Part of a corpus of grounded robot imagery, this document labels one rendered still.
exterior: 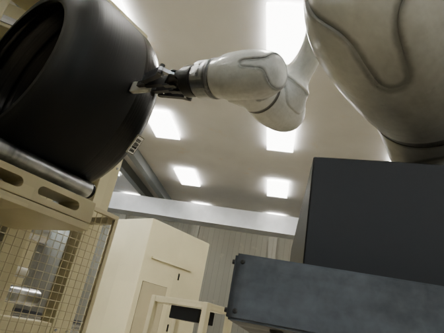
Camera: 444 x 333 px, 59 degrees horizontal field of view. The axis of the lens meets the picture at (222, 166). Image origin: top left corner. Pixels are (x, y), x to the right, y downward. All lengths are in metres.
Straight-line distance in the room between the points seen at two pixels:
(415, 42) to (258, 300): 0.24
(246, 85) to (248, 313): 0.60
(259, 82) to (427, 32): 0.46
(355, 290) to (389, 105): 0.22
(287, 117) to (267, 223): 11.13
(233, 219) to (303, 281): 11.86
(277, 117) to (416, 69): 0.56
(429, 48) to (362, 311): 0.22
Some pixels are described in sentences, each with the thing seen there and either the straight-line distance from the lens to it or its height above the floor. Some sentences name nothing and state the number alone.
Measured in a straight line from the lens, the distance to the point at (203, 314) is 3.05.
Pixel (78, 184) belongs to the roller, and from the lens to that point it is 1.12.
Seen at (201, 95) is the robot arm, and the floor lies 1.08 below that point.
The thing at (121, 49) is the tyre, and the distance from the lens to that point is 1.11.
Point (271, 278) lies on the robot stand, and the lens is 0.25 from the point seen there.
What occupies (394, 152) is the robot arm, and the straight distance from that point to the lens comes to 0.54.
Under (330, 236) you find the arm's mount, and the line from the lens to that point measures 0.32.
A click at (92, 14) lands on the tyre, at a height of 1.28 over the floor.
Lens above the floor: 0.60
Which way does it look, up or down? 23 degrees up
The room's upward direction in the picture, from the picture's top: 11 degrees clockwise
